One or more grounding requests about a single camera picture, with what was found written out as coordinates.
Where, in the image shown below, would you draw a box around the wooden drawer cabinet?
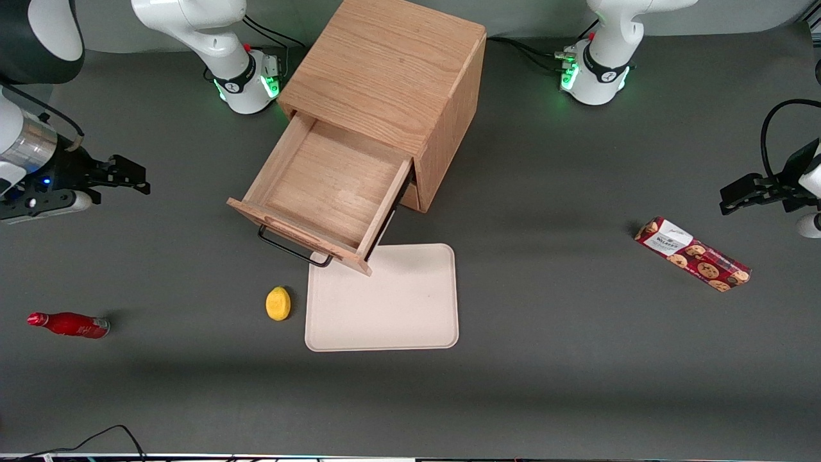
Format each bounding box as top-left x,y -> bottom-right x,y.
277,0 -> 487,212

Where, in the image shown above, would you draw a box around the black cable at table edge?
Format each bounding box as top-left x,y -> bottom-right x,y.
0,424 -> 149,462

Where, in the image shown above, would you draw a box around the closed wooden drawer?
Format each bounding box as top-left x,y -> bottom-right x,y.
393,182 -> 421,213

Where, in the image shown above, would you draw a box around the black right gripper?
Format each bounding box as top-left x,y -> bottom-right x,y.
29,149 -> 152,207

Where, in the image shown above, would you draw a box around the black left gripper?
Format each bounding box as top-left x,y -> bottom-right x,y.
719,140 -> 821,216

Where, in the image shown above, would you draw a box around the wooden drawer with black handle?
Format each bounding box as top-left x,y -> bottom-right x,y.
226,110 -> 414,277

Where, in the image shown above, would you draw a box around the red tartan cookie box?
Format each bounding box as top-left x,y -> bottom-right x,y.
634,216 -> 752,293

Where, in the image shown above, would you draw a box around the yellow lemon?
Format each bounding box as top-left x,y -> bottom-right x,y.
265,286 -> 292,322

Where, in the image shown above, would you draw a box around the beige rectangular tray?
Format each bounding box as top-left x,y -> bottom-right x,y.
304,243 -> 460,353

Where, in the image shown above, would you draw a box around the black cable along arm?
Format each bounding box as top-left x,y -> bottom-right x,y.
0,81 -> 85,152

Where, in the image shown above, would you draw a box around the black base cables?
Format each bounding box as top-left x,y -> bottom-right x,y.
242,14 -> 307,49
486,35 -> 578,74

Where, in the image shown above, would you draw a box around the black looped gripper cable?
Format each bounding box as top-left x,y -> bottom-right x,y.
761,99 -> 821,187

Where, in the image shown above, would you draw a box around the red bottle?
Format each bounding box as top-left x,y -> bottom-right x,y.
27,312 -> 111,339

